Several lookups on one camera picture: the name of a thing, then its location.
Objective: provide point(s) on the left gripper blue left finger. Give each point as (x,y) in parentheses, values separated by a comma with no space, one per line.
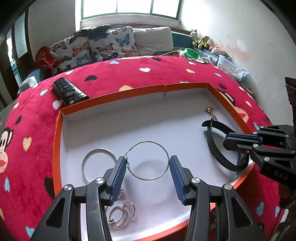
(109,186)

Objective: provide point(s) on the right butterfly print pillow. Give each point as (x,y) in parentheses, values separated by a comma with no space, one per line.
(118,43)

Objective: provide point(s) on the left butterfly print pillow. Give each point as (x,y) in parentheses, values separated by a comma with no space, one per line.
(75,52)

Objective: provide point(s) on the clear plastic storage box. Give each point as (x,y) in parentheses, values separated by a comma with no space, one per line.
(235,72)

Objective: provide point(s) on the large silver hoop bangle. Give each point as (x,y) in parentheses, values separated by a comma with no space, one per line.
(147,160)

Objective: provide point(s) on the green plastic bowl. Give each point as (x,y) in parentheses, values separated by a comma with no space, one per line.
(190,53)

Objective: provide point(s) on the dark wooden door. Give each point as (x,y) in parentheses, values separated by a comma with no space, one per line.
(16,57)

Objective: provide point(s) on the butterfly print pillow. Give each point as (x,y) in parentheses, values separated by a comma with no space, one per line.
(75,52)
(118,43)

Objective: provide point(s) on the plain white pillow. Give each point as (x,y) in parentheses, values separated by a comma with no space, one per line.
(148,41)

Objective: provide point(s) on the orange shallow box tray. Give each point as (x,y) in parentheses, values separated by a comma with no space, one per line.
(147,125)

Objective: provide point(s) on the window with green frame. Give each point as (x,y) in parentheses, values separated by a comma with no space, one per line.
(168,9)

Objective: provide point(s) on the black watch band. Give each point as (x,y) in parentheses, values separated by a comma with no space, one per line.
(216,146)

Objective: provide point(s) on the red bag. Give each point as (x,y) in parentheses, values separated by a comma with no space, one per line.
(47,60)

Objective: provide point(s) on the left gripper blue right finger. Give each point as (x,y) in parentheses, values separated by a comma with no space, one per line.
(186,186)

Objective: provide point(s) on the red monkey print blanket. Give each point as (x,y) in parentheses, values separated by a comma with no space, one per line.
(26,167)

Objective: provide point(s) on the silver wire rings cluster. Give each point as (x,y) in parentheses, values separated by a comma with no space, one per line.
(121,215)

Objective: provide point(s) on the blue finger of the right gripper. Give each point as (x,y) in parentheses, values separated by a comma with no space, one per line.
(243,146)
(244,136)

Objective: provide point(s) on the plush toys group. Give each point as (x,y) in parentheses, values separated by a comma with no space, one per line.
(202,43)

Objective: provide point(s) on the black remote control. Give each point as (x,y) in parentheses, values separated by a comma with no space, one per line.
(68,92)

